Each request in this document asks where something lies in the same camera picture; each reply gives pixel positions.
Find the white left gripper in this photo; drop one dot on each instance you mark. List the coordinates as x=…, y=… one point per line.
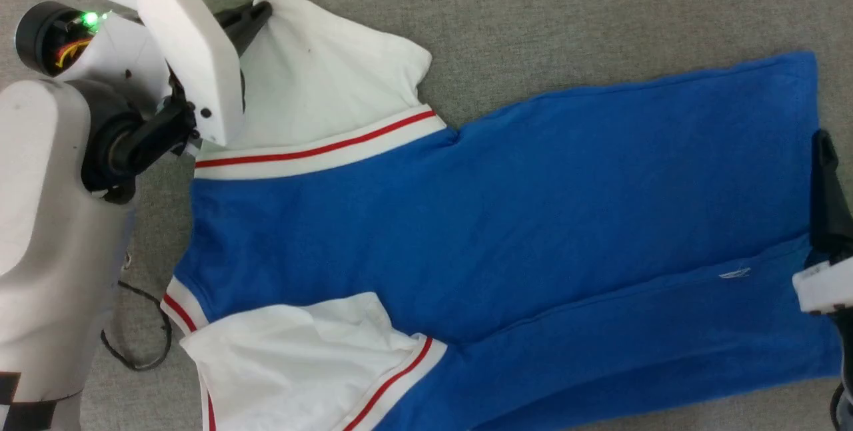
x=193, y=51

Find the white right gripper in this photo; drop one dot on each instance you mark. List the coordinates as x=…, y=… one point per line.
x=826, y=288

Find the blue white Lakers jersey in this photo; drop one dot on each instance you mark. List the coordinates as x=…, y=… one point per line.
x=533, y=218

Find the grey fabric sofa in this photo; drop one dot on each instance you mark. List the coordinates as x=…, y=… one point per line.
x=600, y=4

